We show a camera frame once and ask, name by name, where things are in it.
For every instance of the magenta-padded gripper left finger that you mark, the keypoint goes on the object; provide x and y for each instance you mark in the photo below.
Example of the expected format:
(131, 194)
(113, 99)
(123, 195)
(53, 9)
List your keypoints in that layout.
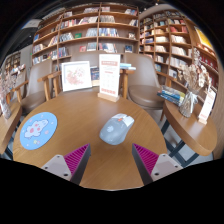
(58, 165)

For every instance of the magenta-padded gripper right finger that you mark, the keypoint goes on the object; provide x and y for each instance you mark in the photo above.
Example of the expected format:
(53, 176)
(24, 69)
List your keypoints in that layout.
(165, 165)

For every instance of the grey and white computer mouse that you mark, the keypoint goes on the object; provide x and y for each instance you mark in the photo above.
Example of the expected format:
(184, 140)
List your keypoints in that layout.
(116, 130)

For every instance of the round light blue mouse pad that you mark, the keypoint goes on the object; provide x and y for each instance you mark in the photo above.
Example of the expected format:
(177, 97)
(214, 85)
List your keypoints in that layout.
(38, 130)

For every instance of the round wooden side table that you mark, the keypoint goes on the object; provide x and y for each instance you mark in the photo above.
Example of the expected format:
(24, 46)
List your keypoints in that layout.
(8, 125)
(190, 131)

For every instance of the stack of books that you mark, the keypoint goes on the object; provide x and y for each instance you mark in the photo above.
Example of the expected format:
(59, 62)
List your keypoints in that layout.
(171, 95)

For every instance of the small white red sign card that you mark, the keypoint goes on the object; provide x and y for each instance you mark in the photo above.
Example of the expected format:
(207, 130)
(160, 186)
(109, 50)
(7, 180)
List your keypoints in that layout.
(206, 106)

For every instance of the brown leather wooden armchair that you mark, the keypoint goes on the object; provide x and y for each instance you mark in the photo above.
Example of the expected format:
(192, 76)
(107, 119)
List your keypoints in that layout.
(83, 56)
(38, 80)
(143, 93)

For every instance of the white framed pink floral picture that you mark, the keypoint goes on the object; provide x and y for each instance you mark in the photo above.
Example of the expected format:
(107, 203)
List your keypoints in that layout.
(76, 76)

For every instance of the dark blue book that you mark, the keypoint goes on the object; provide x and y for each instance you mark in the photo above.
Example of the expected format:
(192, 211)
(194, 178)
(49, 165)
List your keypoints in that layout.
(95, 73)

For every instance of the white red sign, wooden base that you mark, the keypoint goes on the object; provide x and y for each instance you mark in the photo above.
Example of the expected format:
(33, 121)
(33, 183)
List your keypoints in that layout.
(109, 76)

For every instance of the light blue books pile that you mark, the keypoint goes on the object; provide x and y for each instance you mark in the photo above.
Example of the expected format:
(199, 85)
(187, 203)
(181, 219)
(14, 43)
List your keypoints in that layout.
(128, 66)

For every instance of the small wooden bookshelf unit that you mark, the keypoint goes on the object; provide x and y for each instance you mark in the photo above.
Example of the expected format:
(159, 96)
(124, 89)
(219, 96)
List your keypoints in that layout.
(13, 61)

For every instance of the curved wooden bookshelf unit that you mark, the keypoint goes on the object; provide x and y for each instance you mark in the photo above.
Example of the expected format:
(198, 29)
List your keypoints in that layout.
(180, 40)

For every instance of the wide wooden bookshelf unit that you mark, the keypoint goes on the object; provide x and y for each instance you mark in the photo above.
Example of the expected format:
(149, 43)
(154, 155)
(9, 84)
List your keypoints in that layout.
(98, 33)

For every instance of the white hanging ceiling panel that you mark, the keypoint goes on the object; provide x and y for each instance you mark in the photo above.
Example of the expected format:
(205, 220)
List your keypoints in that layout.
(31, 23)

